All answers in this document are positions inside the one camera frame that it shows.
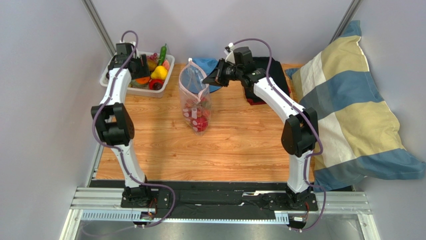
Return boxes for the orange fruit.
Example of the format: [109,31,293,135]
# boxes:
[135,76,151,85]

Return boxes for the yellow pear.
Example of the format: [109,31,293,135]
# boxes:
[150,65,169,81]

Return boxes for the clear zip top bag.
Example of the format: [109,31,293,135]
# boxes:
[178,58,212,136]

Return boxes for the red lychee bunch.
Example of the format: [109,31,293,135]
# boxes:
[182,97,211,134]

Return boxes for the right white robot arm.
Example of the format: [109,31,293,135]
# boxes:
[202,46,318,209]

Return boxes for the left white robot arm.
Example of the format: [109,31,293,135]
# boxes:
[91,41,154,208]

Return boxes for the brown kiwi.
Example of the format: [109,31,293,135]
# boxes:
[147,59,158,72]

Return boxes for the dark mangosteen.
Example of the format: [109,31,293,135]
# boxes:
[148,79,164,91]

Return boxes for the purple grapes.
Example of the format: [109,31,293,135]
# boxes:
[147,52,159,62]

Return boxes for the blue bucket hat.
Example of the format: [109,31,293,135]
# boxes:
[189,57,219,94]

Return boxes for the white plastic fruit basket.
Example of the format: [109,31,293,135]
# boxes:
[99,51,175,98]

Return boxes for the watermelon slice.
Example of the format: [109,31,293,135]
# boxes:
[162,59,171,71]

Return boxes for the green cucumber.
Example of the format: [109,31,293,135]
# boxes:
[157,43,168,66]

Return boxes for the black folded cloth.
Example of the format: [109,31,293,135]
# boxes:
[244,56,290,106]

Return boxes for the striped blue yellow pillow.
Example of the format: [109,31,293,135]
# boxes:
[286,20,426,192]

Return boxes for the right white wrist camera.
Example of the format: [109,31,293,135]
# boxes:
[224,42,235,64]

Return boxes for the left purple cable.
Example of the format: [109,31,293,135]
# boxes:
[79,30,176,237]

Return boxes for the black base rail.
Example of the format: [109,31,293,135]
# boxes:
[89,180,351,222]

